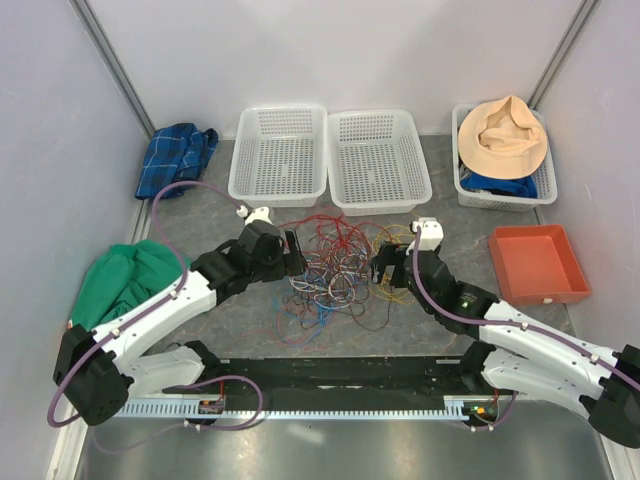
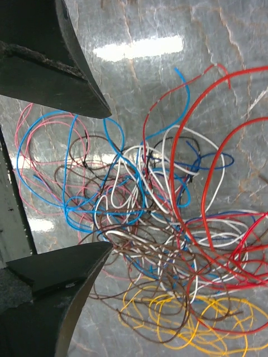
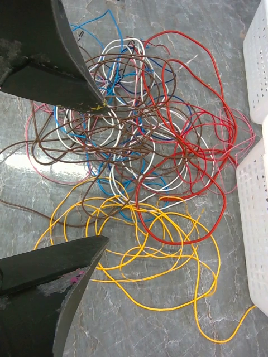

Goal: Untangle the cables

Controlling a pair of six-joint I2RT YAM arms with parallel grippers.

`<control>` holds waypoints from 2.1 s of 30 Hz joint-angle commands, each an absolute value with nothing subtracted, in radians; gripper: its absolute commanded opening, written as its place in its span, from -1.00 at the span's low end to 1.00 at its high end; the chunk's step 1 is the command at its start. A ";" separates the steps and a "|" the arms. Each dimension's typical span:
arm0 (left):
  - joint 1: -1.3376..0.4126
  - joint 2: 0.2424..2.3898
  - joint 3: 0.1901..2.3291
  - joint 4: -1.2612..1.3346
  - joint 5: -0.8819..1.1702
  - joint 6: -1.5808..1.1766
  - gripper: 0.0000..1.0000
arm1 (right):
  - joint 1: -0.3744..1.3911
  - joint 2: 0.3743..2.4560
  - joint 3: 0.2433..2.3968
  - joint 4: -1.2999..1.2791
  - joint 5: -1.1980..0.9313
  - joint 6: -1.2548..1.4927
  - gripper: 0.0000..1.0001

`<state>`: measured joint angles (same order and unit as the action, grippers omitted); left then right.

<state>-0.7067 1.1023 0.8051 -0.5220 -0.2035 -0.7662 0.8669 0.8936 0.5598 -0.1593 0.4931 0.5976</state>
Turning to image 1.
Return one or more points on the right white plastic basket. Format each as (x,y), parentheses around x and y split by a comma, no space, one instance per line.
(544,177)

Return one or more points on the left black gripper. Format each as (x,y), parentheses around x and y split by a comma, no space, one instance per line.
(298,264)

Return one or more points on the beige bucket hat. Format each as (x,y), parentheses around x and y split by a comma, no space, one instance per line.
(502,139)

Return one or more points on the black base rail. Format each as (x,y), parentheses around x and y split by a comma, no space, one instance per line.
(357,383)

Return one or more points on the green cloth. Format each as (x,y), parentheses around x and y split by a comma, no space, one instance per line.
(123,278)

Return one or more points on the middle white plastic basket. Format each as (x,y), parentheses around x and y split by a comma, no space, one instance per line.
(376,164)

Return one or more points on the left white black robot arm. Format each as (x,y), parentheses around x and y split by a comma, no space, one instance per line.
(98,370)

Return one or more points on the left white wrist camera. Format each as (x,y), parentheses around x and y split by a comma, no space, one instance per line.
(263,214)

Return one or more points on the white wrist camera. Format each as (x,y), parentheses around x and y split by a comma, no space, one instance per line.
(263,214)
(428,234)

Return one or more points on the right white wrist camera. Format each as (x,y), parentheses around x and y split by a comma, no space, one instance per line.
(428,234)

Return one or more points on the blue cloth in basket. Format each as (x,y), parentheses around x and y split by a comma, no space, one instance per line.
(523,187)

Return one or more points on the orange plastic tray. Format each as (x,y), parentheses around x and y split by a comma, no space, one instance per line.
(536,265)

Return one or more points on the blue plaid cloth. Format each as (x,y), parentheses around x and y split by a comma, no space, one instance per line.
(180,152)

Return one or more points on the light blue cable duct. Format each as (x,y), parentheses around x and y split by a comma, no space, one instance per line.
(192,409)

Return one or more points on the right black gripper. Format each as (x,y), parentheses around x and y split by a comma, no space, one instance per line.
(389,254)

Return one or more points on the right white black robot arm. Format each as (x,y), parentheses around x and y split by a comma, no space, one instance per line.
(512,351)

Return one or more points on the white plastic basket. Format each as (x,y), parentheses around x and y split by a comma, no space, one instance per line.
(280,156)
(376,164)
(544,177)

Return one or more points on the left white plastic basket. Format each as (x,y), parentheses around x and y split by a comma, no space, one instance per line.
(280,156)

